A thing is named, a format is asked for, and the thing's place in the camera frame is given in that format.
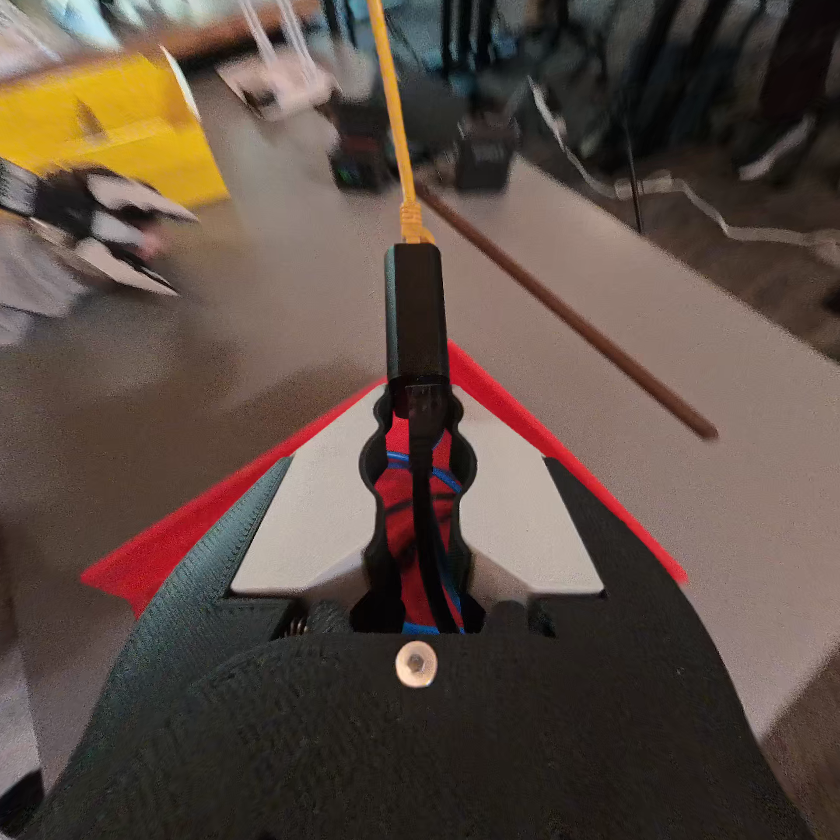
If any black ethernet cable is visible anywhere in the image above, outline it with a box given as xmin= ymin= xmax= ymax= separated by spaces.
xmin=394 ymin=384 xmax=460 ymax=634

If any white strap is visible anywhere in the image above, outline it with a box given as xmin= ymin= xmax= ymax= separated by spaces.
xmin=527 ymin=74 xmax=840 ymax=265

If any red plastic bin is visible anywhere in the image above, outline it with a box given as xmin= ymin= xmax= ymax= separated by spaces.
xmin=82 ymin=338 xmax=689 ymax=621

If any blue ethernet cable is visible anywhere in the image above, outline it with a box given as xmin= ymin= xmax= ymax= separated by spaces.
xmin=384 ymin=449 xmax=468 ymax=635

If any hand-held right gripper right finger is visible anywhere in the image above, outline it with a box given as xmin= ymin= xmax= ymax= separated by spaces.
xmin=449 ymin=386 xmax=606 ymax=606

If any black device with small screen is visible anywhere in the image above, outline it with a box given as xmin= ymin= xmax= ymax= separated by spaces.
xmin=327 ymin=105 xmax=396 ymax=193

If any black ethernet coupler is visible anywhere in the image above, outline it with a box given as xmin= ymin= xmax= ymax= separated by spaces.
xmin=384 ymin=243 xmax=452 ymax=388

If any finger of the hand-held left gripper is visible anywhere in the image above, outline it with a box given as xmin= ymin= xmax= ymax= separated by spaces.
xmin=71 ymin=233 xmax=182 ymax=298
xmin=87 ymin=172 xmax=201 ymax=224

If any yellow ethernet cable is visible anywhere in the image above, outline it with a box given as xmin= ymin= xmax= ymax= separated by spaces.
xmin=364 ymin=0 xmax=437 ymax=247

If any grey device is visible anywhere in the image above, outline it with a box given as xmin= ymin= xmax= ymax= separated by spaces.
xmin=455 ymin=117 xmax=521 ymax=193

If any white router with antennas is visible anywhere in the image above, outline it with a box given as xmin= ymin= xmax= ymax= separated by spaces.
xmin=218 ymin=0 xmax=343 ymax=123

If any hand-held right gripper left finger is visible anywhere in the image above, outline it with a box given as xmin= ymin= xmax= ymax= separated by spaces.
xmin=230 ymin=384 xmax=398 ymax=601

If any yellow plastic bin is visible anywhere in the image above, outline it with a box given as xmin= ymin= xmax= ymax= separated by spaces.
xmin=0 ymin=52 xmax=231 ymax=207

